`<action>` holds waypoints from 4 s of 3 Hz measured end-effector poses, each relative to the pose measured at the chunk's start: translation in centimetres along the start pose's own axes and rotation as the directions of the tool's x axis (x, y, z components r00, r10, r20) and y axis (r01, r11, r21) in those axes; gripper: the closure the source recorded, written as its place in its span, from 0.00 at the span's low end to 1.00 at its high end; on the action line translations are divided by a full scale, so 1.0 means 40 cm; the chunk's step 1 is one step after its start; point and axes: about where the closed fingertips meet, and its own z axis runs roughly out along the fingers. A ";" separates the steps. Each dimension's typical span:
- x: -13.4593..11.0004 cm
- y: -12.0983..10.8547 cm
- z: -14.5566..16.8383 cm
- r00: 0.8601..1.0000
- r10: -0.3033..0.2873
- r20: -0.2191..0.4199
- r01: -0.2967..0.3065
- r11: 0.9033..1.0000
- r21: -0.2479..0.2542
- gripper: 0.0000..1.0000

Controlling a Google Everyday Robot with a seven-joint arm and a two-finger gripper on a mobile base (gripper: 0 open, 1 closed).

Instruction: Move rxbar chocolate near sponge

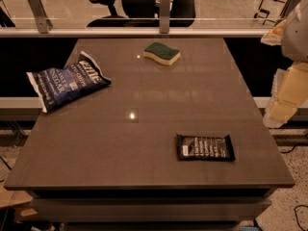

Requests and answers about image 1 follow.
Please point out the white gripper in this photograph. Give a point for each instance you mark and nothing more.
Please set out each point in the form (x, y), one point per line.
(296, 38)

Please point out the black rxbar chocolate wrapper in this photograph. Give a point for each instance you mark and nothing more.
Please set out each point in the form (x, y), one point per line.
(205, 148)

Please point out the green and yellow sponge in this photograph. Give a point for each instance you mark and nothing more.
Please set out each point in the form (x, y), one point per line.
(161, 53)

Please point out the black office chair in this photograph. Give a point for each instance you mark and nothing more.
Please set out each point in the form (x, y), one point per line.
(145, 13)

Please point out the blue kettle chips bag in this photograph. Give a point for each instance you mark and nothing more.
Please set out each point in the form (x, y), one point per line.
(58, 86)

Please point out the cardboard box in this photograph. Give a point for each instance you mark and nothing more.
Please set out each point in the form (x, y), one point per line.
(20, 202)

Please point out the yellow frame cart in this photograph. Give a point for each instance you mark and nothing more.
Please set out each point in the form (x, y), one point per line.
(270, 11)

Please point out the right metal rail bracket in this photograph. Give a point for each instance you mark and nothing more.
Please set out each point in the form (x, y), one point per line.
(289, 6)

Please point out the metal rail bracket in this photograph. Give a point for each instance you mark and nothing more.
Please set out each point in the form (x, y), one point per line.
(164, 16)
(289, 6)
(44, 24)

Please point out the middle metal rail bracket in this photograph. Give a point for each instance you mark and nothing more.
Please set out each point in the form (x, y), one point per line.
(164, 16)

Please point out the left metal rail bracket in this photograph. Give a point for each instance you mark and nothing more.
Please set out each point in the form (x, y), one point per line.
(44, 24)

